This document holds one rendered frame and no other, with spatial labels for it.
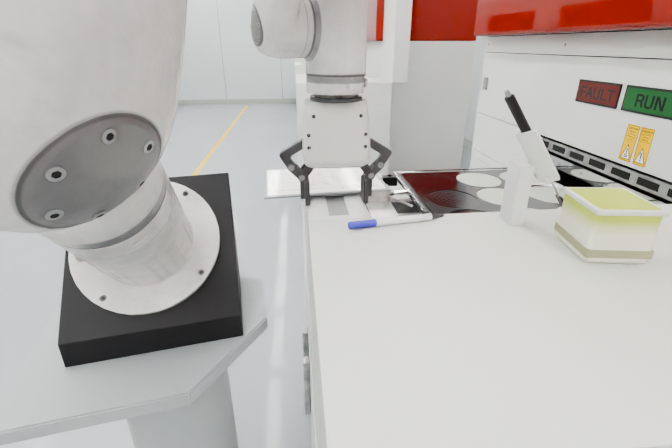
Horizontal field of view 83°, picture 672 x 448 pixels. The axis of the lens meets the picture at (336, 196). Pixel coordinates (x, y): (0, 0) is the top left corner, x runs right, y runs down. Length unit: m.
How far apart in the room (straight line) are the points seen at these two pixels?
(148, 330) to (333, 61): 0.42
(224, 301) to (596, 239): 0.46
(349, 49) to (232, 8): 8.21
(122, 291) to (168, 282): 0.06
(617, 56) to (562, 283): 0.60
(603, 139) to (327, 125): 0.63
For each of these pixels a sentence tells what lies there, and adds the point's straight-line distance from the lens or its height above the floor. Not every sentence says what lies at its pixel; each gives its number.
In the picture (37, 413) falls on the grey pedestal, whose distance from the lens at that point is 0.58.
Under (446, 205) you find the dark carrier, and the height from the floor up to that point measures 0.90.
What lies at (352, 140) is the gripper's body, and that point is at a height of 1.07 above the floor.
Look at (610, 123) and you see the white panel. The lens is 0.97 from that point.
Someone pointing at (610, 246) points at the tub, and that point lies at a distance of 0.52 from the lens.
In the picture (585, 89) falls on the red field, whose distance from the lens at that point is 1.02.
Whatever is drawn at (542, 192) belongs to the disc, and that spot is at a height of 0.90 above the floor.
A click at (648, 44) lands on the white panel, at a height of 1.20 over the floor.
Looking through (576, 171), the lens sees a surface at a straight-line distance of 1.01.
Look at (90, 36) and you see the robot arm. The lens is 0.19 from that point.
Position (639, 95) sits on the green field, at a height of 1.11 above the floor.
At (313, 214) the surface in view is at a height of 0.96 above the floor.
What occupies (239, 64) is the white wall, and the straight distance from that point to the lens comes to 8.68.
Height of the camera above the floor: 1.20
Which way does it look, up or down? 22 degrees down
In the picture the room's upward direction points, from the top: straight up
